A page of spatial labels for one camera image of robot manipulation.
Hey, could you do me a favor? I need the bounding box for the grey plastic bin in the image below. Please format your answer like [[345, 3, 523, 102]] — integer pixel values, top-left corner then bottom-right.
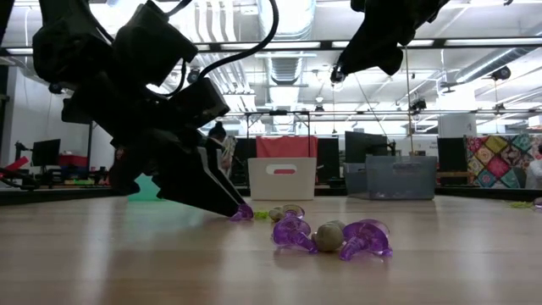
[[343, 155, 439, 202]]

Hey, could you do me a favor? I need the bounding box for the orange red fabric panel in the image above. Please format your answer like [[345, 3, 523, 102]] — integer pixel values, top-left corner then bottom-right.
[[256, 135, 318, 159]]

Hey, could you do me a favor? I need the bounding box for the colourful patchwork quilt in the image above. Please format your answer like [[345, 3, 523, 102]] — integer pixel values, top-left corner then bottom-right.
[[464, 134, 542, 190]]

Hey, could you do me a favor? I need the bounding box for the thin black hanging cable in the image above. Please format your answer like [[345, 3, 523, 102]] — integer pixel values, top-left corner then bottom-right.
[[355, 75, 390, 137]]

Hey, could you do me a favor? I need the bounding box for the person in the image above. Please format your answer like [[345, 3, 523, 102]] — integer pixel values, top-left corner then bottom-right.
[[524, 143, 542, 190], [205, 120, 232, 170]]

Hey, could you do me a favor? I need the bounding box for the red plastic crate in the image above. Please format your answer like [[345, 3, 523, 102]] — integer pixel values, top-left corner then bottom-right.
[[58, 154, 89, 168]]

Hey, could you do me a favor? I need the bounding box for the white plastic bin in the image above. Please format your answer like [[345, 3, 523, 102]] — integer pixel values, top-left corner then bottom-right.
[[247, 157, 318, 202]]

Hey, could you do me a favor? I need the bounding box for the teal plastic bin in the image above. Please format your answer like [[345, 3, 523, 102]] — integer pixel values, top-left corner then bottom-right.
[[126, 173, 163, 202]]

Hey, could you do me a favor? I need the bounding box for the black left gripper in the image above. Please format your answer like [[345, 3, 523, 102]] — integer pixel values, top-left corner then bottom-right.
[[61, 75, 246, 217]]

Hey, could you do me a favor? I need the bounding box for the thin hanging pole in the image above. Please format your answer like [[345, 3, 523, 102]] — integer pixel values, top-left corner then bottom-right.
[[405, 44, 414, 154]]

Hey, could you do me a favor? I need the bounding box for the white leaf print cloth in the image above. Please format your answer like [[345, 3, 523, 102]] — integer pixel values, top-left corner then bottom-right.
[[222, 135, 238, 175]]

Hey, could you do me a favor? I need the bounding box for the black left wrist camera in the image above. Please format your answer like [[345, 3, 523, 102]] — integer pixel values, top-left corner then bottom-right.
[[169, 75, 232, 130]]

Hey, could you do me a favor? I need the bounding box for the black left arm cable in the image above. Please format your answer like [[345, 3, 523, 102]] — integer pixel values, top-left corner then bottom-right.
[[163, 0, 280, 98]]

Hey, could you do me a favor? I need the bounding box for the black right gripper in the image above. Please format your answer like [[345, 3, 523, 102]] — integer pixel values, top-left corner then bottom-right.
[[336, 0, 424, 77]]

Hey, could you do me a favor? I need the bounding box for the black table frame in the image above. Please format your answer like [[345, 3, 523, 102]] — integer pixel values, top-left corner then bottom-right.
[[0, 185, 542, 208]]

